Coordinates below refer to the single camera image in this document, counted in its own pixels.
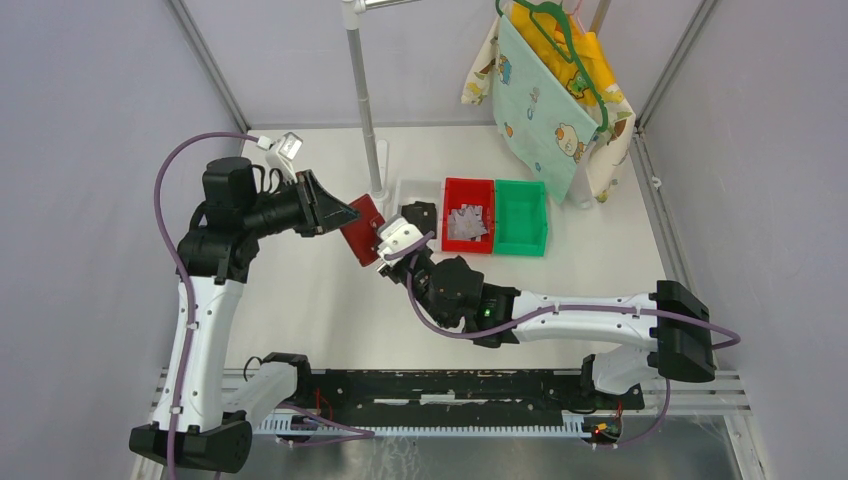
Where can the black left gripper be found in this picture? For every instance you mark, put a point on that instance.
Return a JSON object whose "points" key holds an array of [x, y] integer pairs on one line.
{"points": [[320, 209]]}

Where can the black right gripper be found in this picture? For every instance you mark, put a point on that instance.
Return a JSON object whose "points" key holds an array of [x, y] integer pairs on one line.
{"points": [[393, 269]]}

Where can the red leather card holder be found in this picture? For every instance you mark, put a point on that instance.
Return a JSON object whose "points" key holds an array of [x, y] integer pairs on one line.
{"points": [[361, 235]]}

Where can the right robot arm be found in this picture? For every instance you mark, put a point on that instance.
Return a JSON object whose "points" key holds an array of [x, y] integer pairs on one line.
{"points": [[664, 333]]}

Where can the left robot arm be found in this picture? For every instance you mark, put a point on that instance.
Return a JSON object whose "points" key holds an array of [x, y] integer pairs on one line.
{"points": [[195, 424]]}

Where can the black credit cards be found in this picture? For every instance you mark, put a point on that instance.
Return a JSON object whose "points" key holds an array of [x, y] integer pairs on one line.
{"points": [[423, 215]]}

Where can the silver credit cards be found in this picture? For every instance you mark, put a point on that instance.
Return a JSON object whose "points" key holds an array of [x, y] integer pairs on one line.
{"points": [[467, 223]]}

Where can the white stand base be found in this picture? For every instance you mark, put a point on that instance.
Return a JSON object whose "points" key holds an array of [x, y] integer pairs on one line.
{"points": [[377, 157]]}

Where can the white plastic bin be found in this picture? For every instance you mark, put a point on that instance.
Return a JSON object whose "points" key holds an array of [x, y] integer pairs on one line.
{"points": [[409, 190]]}

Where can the red plastic bin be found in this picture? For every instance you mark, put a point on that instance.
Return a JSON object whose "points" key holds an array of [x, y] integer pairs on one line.
{"points": [[458, 191]]}

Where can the green plastic bin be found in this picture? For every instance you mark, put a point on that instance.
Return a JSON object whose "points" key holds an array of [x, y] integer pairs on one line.
{"points": [[521, 223]]}

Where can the silver stand pole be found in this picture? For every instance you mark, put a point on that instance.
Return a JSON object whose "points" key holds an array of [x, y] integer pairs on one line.
{"points": [[351, 11]]}

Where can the mint cartoon cloth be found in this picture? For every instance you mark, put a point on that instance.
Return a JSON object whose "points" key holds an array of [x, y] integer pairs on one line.
{"points": [[541, 122]]}

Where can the cream cartoon cloth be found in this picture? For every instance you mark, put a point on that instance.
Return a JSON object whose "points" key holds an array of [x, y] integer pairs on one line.
{"points": [[577, 60]]}

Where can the green clothes hanger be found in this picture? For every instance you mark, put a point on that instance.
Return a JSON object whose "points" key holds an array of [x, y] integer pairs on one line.
{"points": [[573, 46]]}

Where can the yellow garment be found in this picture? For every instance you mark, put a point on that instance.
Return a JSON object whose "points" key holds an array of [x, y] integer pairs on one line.
{"points": [[566, 50]]}

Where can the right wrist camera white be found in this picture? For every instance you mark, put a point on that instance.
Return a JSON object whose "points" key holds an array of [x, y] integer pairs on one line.
{"points": [[394, 237]]}

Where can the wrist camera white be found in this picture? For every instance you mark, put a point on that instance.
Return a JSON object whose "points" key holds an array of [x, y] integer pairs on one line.
{"points": [[282, 153], [394, 237]]}

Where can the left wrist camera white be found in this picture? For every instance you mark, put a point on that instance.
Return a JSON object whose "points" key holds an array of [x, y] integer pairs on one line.
{"points": [[282, 153]]}

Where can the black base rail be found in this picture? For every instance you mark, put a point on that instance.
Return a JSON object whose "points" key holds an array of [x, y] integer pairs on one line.
{"points": [[455, 398]]}

